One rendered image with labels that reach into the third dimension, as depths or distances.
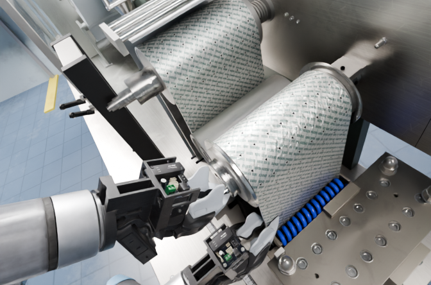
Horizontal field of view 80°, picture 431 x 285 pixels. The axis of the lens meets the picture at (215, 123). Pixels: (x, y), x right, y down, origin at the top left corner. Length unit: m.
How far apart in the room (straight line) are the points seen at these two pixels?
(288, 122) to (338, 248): 0.31
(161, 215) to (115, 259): 1.72
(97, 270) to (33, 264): 1.79
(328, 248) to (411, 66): 0.38
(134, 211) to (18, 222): 0.12
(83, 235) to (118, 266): 1.71
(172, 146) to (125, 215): 0.70
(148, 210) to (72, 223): 0.09
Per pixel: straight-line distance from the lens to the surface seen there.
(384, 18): 0.52
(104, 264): 2.08
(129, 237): 0.37
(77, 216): 0.31
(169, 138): 1.05
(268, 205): 0.51
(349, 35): 0.56
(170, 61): 0.51
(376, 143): 2.06
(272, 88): 0.61
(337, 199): 0.66
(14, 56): 4.21
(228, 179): 0.43
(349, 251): 0.65
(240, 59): 0.59
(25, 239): 0.31
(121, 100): 0.56
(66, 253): 0.32
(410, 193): 0.72
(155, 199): 0.34
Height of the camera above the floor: 1.65
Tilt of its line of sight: 47 degrees down
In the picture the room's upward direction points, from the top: 22 degrees counter-clockwise
